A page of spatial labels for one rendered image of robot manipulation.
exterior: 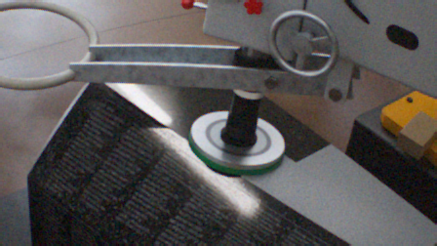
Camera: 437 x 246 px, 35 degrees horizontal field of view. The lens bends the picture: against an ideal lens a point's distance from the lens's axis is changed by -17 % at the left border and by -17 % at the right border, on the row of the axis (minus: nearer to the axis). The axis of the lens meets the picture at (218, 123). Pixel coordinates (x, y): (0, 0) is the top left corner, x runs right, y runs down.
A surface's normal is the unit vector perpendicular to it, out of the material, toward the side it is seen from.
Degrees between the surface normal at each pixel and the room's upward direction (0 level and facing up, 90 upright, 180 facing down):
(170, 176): 45
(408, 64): 90
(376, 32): 90
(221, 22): 90
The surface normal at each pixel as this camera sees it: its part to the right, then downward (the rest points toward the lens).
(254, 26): -0.33, 0.45
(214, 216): -0.35, -0.38
